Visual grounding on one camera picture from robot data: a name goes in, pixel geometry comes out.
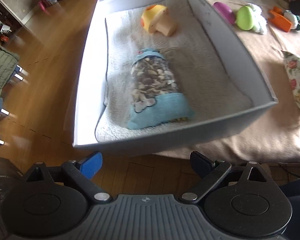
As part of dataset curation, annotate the white plush lamb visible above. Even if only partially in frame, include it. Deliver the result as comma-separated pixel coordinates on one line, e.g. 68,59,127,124
247,3,267,35

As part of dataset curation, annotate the white cardboard box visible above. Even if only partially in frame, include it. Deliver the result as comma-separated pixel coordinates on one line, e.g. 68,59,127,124
72,0,277,155

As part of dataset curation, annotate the white towel in box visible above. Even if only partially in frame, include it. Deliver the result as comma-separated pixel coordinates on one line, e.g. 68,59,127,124
95,0,253,142

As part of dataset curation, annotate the green egg toy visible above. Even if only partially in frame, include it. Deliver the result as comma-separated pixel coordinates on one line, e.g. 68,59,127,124
236,5,254,31

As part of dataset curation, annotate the floral fabric pillow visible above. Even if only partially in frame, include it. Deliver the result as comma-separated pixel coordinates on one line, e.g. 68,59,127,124
281,50,300,109

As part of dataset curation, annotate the blue herb sachet bag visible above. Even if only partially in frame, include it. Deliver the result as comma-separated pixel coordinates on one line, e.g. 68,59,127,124
127,48,194,130

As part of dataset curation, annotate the yellow mushroom toy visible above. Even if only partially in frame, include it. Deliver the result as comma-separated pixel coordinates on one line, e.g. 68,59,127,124
141,4,177,37

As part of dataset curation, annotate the orange plastic clip toy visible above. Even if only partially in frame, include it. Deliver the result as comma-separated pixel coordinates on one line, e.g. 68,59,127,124
268,6,292,32

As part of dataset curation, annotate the purple egg toy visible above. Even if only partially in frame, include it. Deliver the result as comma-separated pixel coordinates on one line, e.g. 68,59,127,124
213,2,236,25

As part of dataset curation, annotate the white green radish plush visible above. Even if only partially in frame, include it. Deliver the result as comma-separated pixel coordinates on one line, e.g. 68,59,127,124
283,10,300,31

